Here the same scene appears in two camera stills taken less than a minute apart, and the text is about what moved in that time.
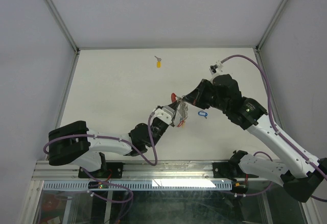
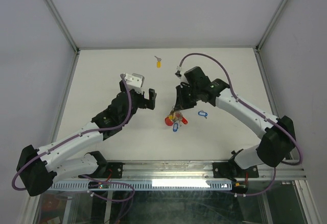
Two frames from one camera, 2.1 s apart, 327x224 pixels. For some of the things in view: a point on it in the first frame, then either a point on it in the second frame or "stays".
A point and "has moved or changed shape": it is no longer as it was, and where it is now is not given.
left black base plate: (112, 170) stays
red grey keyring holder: (183, 109) has moved or changed shape
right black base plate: (224, 170) stays
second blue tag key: (201, 113) stays
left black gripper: (172, 124) -> (145, 102)
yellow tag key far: (159, 59) stays
